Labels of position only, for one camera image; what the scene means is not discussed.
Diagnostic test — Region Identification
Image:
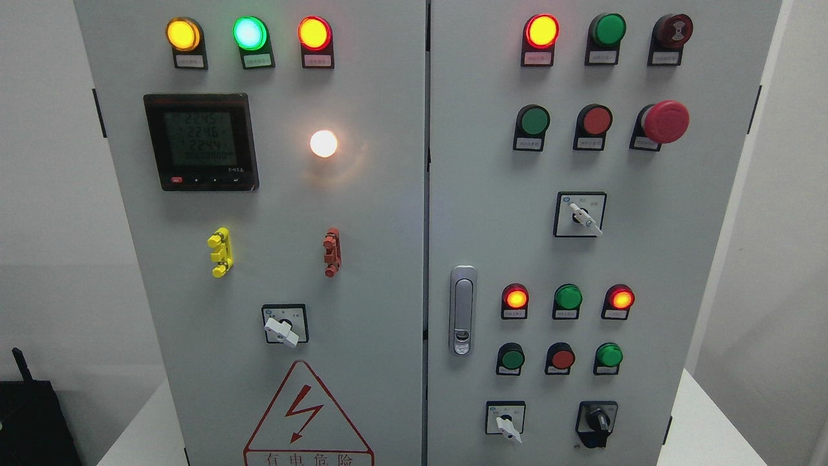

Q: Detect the black rotary knob switch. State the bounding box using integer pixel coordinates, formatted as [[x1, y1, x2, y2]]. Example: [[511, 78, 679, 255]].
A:
[[576, 401, 618, 449]]

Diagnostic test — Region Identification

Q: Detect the grey electrical control cabinet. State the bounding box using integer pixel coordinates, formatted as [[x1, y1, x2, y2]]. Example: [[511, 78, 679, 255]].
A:
[[74, 1, 781, 465]]

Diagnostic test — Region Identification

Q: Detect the red terminal connector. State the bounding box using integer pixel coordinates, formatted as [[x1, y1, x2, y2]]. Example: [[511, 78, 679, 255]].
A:
[[323, 227, 342, 278]]

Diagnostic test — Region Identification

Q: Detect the lit red lamp middle left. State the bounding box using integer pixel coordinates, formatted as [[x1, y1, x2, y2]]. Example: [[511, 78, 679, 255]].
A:
[[501, 283, 529, 320]]

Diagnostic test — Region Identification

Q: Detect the glowing white indicator lamp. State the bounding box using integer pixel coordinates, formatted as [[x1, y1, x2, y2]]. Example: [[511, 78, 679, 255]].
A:
[[309, 129, 339, 157]]

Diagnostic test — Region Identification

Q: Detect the green push button lower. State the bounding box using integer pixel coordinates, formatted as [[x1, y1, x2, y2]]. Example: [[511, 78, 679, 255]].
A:
[[495, 342, 525, 377]]

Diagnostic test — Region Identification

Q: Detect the green push button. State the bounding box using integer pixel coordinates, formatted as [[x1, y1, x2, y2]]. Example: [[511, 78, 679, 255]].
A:
[[495, 342, 525, 377], [512, 104, 550, 151]]

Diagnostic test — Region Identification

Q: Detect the green push button upper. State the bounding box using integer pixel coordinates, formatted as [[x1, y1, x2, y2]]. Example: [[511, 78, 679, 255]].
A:
[[512, 104, 550, 151]]

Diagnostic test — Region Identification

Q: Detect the green lamp middle centre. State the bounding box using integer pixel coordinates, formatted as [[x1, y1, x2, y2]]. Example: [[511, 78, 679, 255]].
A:
[[551, 283, 583, 320]]

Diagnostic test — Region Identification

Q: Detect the red push button lower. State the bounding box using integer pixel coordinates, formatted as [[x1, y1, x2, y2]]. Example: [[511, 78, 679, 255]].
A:
[[545, 342, 576, 375]]

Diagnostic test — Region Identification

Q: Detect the red push button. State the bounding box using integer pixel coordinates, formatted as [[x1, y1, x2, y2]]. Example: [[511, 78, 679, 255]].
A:
[[572, 104, 613, 151], [545, 342, 576, 375]]

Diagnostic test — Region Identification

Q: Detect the yellow terminal connector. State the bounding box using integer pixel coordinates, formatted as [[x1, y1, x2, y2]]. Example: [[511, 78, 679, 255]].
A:
[[207, 227, 234, 278]]

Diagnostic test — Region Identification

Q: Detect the red push button upper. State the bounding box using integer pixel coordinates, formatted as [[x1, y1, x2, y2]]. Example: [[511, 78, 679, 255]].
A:
[[572, 104, 613, 151]]

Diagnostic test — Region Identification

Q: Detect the red lamp middle right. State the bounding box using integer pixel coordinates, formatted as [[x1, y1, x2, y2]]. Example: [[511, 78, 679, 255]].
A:
[[601, 283, 635, 320]]

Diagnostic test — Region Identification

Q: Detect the lit red-orange indicator lamp left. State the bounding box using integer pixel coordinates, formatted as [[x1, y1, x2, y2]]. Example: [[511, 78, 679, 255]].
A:
[[298, 16, 335, 70]]

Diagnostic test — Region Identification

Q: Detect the red triangle electrical warning sticker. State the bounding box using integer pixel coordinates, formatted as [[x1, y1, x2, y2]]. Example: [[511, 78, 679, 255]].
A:
[[243, 360, 375, 465]]

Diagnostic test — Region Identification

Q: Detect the green illuminated button lower right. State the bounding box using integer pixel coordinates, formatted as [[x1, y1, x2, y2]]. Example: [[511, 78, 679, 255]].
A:
[[593, 342, 624, 375]]

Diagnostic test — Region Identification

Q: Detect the black digital power meter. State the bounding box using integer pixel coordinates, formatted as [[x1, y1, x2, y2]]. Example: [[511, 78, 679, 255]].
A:
[[143, 93, 259, 192]]

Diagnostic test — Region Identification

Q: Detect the lit red lamp right door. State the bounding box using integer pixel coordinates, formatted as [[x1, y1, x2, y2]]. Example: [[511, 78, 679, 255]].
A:
[[521, 13, 560, 67]]

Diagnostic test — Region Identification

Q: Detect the lit green indicator lamp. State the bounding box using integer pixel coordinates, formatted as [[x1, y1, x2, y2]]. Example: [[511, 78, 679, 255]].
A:
[[232, 16, 276, 70]]

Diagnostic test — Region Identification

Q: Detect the red mushroom emergency stop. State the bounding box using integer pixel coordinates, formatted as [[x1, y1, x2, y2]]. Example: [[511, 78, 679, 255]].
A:
[[629, 100, 691, 151]]

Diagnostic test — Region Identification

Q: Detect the green lamp top right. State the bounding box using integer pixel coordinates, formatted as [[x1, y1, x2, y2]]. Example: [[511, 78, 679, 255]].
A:
[[583, 13, 627, 66]]

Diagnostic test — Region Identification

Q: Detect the yellow indicator lamp top left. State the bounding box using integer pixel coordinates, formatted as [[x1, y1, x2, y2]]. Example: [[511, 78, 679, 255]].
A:
[[166, 17, 209, 71]]

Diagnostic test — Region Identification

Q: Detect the dark red buzzer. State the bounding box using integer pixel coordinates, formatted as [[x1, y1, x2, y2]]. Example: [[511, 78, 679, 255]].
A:
[[648, 13, 694, 66]]

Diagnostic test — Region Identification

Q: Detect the black box with antenna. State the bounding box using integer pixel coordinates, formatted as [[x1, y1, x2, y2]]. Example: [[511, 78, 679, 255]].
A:
[[1, 348, 81, 465]]

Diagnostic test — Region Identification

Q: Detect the silver door lock handle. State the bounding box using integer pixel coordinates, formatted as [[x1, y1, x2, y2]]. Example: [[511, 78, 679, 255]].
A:
[[449, 265, 478, 356]]

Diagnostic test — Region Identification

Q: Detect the white selector switch left door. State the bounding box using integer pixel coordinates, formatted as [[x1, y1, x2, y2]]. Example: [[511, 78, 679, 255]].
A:
[[261, 304, 309, 348]]

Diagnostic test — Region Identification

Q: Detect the white selector switch upper right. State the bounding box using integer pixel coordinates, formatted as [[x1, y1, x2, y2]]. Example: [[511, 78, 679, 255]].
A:
[[553, 192, 608, 237]]

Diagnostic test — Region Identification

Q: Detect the white selector switch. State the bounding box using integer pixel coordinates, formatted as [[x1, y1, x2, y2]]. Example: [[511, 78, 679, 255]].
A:
[[485, 401, 527, 445], [553, 192, 608, 237]]

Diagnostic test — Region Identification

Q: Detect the white selector switch lower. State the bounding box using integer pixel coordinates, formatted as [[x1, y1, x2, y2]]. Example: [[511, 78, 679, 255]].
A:
[[485, 401, 527, 445]]

